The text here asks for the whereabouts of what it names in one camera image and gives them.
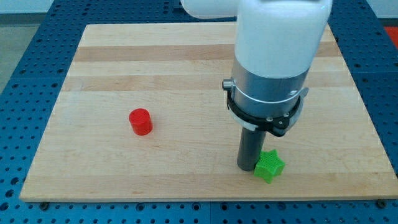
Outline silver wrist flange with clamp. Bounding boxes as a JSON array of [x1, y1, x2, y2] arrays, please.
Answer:
[[223, 59, 308, 137]]

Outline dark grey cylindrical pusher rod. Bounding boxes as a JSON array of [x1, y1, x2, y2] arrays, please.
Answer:
[[237, 128, 266, 171]]

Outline green star block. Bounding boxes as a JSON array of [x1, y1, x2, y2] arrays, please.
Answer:
[[254, 149, 285, 184]]

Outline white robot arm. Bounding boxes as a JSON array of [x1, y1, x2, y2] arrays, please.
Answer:
[[181, 0, 333, 171]]

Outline wooden board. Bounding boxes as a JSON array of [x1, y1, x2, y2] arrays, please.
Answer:
[[20, 22, 397, 202]]

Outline red cylinder block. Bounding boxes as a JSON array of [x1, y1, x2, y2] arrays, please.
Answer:
[[128, 108, 153, 136]]

